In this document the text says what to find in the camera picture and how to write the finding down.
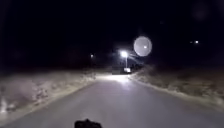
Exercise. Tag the street lamp pole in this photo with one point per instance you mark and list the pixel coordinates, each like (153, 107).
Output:
(125, 60)

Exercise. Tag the grey asphalt road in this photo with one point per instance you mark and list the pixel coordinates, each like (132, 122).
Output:
(120, 103)

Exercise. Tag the robot's own part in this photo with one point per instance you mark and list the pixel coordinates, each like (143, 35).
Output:
(87, 124)

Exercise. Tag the dry grass verge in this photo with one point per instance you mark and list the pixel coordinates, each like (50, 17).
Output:
(36, 87)
(186, 83)

